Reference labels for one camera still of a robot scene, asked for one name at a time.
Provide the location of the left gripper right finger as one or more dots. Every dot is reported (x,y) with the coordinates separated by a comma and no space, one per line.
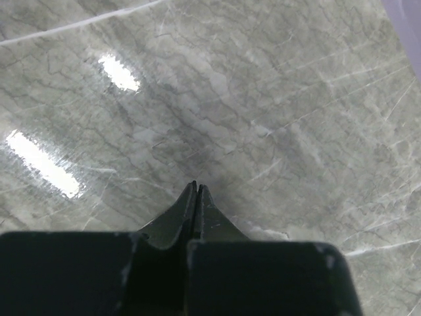
(210,224)

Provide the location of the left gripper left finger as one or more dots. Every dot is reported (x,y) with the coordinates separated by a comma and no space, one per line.
(165,230)

